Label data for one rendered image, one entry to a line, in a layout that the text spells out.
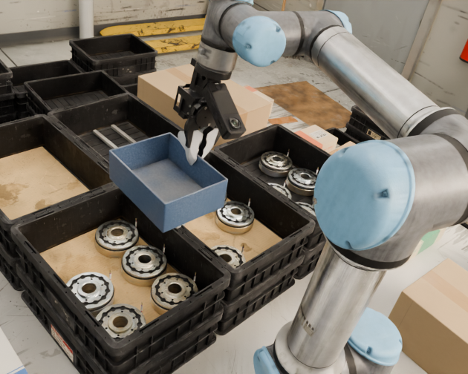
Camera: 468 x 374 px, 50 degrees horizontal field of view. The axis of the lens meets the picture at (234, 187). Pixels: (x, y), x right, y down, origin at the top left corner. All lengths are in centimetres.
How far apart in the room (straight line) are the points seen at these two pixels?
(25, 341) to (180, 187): 50
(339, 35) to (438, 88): 336
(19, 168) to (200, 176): 63
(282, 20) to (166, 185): 42
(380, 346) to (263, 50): 53
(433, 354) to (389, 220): 82
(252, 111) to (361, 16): 281
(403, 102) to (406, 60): 352
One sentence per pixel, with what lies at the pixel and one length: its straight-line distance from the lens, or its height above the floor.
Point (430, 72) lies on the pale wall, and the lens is 421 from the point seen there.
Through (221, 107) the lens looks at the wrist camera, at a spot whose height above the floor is 127.
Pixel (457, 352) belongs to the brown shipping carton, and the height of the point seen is 82.
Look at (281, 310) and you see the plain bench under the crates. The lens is 135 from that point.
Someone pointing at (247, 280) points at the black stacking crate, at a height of 87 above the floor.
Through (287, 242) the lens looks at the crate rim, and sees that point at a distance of 119.
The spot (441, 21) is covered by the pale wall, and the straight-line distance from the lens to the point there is 414.
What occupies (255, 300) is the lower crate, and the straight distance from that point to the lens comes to 127.
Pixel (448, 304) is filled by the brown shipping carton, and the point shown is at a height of 86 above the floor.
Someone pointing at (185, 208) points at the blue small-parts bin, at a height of 111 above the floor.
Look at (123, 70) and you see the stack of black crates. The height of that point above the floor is 52.
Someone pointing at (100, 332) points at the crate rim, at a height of 93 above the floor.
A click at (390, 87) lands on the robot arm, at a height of 143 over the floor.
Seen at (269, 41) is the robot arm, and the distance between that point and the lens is 82.
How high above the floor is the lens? 170
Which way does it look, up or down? 36 degrees down
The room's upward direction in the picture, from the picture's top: 11 degrees clockwise
